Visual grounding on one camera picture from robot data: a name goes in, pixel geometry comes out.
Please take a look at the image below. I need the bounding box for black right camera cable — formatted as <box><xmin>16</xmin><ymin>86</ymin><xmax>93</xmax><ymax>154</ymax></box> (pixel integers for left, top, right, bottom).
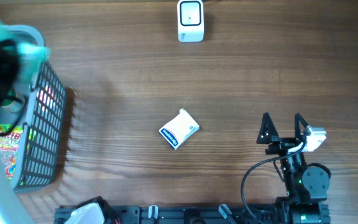
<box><xmin>240</xmin><ymin>140</ymin><xmax>307</xmax><ymax>224</ymax></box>

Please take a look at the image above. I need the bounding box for white blue plaster box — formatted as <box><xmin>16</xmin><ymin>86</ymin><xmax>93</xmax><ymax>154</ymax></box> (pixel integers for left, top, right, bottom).
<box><xmin>158</xmin><ymin>108</ymin><xmax>200</xmax><ymax>150</ymax></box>

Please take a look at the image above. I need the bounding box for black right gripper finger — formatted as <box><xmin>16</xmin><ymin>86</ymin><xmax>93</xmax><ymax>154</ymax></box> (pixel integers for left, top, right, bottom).
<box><xmin>295</xmin><ymin>113</ymin><xmax>308</xmax><ymax>139</ymax></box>
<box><xmin>256</xmin><ymin>113</ymin><xmax>279</xmax><ymax>144</ymax></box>

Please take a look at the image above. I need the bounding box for green lid plastic jar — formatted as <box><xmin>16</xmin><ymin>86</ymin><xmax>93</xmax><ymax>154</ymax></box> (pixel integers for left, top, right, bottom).
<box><xmin>1</xmin><ymin>89</ymin><xmax>25</xmax><ymax>113</ymax></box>

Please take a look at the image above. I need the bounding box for grey plastic shopping basket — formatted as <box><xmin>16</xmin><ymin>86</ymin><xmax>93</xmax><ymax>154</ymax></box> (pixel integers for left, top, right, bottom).
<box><xmin>0</xmin><ymin>24</ymin><xmax>67</xmax><ymax>194</ymax></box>

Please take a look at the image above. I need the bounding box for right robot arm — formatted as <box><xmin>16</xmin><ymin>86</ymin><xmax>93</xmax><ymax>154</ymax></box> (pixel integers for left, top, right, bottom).
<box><xmin>256</xmin><ymin>113</ymin><xmax>331</xmax><ymax>223</ymax></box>

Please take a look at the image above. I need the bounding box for teal tissue packet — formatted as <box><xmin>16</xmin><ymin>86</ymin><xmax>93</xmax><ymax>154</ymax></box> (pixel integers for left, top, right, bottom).
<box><xmin>0</xmin><ymin>20</ymin><xmax>50</xmax><ymax>83</ymax></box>

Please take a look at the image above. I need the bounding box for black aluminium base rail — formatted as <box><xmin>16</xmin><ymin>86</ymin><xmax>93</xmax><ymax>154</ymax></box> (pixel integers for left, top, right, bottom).
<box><xmin>53</xmin><ymin>204</ymin><xmax>331</xmax><ymax>224</ymax></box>

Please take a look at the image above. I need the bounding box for Haribo gummy candy bag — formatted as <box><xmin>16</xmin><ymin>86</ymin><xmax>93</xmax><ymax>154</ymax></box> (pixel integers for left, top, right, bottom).
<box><xmin>0</xmin><ymin>126</ymin><xmax>23</xmax><ymax>180</ymax></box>

